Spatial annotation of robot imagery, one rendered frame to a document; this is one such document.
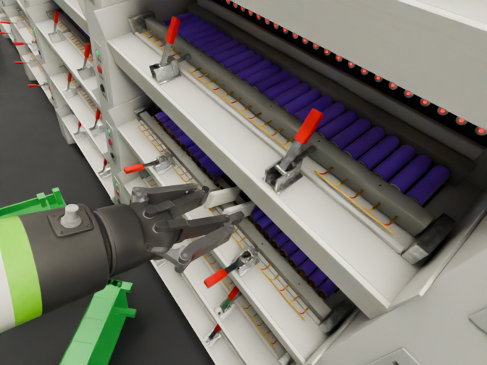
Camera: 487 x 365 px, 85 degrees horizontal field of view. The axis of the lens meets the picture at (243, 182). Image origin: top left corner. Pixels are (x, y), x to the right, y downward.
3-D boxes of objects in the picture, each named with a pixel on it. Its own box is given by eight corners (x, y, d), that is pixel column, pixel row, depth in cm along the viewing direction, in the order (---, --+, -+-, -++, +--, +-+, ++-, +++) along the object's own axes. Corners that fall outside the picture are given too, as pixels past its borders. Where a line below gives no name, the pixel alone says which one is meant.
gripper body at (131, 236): (117, 252, 24) (198, 224, 31) (84, 193, 28) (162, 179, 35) (108, 296, 28) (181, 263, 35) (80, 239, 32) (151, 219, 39)
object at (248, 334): (264, 391, 52) (269, 396, 41) (128, 193, 80) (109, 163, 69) (331, 318, 60) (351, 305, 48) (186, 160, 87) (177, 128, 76)
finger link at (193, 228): (153, 219, 31) (156, 229, 31) (230, 210, 38) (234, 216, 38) (146, 241, 33) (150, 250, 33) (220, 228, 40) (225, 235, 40)
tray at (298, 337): (299, 367, 39) (312, 366, 31) (123, 140, 67) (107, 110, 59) (379, 279, 47) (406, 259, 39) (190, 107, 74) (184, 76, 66)
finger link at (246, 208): (224, 208, 39) (227, 212, 38) (254, 199, 44) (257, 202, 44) (217, 222, 40) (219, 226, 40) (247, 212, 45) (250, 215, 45)
